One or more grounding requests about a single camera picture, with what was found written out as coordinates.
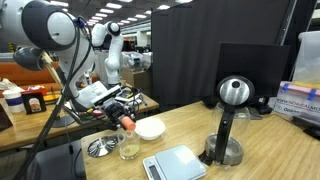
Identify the black keyboard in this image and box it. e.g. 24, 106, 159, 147
291, 113, 320, 139

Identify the orange sofa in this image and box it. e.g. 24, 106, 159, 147
0, 61, 101, 98

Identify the white digital kitchen scale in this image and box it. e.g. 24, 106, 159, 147
142, 144, 207, 180

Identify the small orange plastic cup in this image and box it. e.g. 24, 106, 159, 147
120, 115, 137, 132

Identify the clear storage box blue tape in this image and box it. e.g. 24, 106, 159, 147
273, 80, 320, 118

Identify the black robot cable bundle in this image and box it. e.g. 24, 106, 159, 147
12, 16, 94, 180

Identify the translucent plastic container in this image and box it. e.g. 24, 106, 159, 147
292, 30, 320, 84

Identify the cardboard box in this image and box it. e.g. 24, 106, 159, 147
120, 68, 153, 90

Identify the glass electric kettle black handle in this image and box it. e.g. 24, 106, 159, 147
198, 74, 256, 167

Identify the black curtain partition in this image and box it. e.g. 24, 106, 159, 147
150, 0, 298, 111

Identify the white cup blue band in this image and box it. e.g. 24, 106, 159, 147
2, 88, 26, 115

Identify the clear glass cup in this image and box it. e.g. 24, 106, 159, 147
117, 130, 141, 161

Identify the grey wooden desk lamp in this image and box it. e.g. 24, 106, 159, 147
13, 46, 76, 129

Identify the black photo frame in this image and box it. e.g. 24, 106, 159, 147
21, 92, 48, 116

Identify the white ceramic bowl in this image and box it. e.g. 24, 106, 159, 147
134, 117, 166, 141

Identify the black plastic tray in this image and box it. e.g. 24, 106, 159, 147
63, 99, 111, 126

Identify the black computer monitor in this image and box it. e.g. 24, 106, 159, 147
213, 42, 292, 116

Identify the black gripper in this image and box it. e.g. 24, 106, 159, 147
103, 101, 136, 132

